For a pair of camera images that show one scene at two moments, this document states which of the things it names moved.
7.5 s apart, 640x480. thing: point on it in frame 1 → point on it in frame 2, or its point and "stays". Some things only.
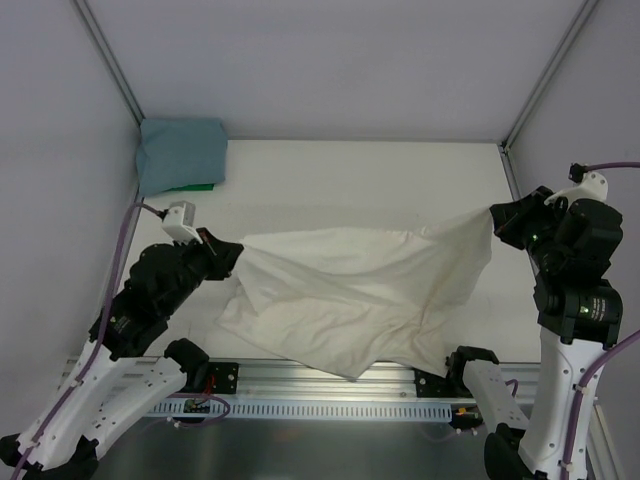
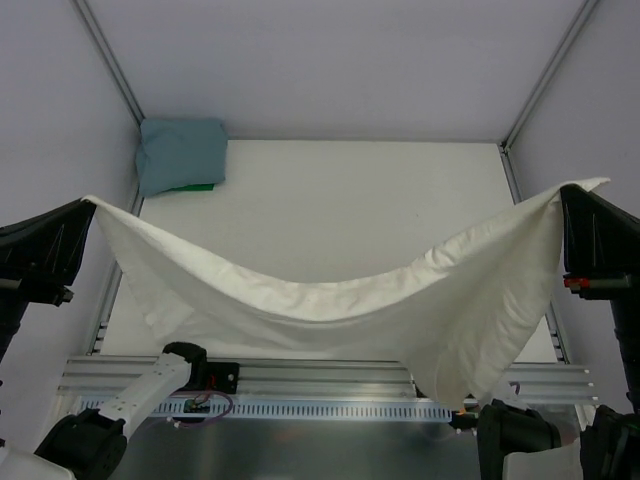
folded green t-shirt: x=194 y=187 stays
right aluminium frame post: x=548 y=73 stays
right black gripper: x=515 y=222 → x=605 y=281
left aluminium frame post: x=109 y=58 stays
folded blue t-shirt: x=180 y=152 stays
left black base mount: x=212 y=378 stays
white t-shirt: x=354 y=301 → x=455 y=320
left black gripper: x=215 y=255 → x=38 y=288
